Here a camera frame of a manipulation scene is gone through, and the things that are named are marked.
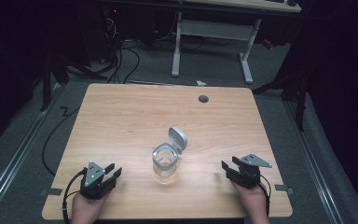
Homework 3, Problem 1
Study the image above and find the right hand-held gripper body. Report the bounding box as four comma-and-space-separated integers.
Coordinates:
226, 153, 273, 189

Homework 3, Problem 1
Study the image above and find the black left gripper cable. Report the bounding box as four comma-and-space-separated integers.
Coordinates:
62, 168, 89, 224

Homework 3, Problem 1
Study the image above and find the grey tape strip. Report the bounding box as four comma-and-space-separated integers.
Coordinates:
274, 183, 296, 196
40, 187, 63, 197

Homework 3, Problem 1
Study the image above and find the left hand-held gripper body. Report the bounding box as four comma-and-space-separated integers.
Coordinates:
79, 160, 117, 201

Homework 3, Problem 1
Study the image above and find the clear jar with grey lid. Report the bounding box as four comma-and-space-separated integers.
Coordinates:
151, 125, 188, 185

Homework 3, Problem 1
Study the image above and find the small red object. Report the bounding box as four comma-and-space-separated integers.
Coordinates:
261, 37, 275, 50

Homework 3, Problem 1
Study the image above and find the white-framed desk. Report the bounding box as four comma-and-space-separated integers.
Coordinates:
171, 0, 303, 85

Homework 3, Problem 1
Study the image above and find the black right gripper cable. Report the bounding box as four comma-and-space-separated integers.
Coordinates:
258, 173, 272, 217

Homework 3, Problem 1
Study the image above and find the black metal stand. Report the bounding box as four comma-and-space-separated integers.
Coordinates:
251, 66, 310, 133
38, 54, 106, 112

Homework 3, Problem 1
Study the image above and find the black floor cable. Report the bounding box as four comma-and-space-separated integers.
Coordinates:
41, 105, 81, 177

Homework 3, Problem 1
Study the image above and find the person's left hand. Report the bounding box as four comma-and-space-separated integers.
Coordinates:
70, 189, 111, 224

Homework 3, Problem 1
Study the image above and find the metal floor rail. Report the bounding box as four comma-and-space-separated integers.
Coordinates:
283, 98, 346, 224
0, 83, 63, 220

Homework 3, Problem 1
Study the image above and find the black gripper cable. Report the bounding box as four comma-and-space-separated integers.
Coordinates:
62, 168, 89, 224
258, 173, 272, 217

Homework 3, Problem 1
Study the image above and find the bundle of black cables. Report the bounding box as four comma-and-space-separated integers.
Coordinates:
101, 17, 142, 85

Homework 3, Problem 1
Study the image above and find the person's right hand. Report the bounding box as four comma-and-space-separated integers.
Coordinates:
230, 181, 271, 224

